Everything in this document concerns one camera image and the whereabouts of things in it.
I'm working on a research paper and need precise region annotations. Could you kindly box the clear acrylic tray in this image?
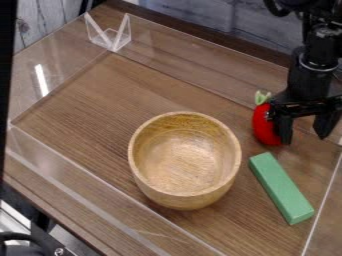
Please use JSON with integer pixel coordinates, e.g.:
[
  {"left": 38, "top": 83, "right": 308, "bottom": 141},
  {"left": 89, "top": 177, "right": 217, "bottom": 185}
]
[{"left": 0, "top": 12, "right": 342, "bottom": 256}]

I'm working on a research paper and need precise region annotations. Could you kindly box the clear acrylic corner bracket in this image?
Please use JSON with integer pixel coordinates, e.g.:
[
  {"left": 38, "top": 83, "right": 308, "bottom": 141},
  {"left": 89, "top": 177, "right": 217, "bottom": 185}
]
[{"left": 84, "top": 13, "right": 132, "bottom": 53}]

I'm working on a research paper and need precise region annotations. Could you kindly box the light wooden bowl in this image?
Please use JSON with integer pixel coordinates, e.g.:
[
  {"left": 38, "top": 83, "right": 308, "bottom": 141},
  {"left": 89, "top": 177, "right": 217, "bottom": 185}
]
[{"left": 127, "top": 111, "right": 242, "bottom": 210}]

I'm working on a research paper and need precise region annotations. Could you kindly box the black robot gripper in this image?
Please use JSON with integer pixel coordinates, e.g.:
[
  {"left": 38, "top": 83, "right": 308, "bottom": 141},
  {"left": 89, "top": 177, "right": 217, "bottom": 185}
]
[{"left": 267, "top": 61, "right": 342, "bottom": 145}]

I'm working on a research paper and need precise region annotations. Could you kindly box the red plush strawberry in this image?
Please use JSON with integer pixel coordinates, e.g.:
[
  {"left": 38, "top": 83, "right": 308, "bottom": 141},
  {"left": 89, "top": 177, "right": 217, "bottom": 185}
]
[{"left": 252, "top": 90, "right": 280, "bottom": 146}]

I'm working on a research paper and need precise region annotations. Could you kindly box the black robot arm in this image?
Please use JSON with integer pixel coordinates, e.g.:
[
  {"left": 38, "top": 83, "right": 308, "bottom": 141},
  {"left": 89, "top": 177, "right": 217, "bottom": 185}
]
[{"left": 263, "top": 0, "right": 342, "bottom": 145}]

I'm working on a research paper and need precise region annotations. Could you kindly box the green rectangular block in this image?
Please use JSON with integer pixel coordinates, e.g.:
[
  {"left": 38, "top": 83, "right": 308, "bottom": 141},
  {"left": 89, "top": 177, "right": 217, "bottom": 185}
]
[{"left": 248, "top": 152, "right": 315, "bottom": 225}]

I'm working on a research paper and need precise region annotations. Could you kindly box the black metal stand base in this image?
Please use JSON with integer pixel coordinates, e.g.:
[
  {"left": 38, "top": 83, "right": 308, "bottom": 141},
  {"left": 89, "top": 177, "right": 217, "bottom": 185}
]
[{"left": 0, "top": 221, "right": 79, "bottom": 256}]

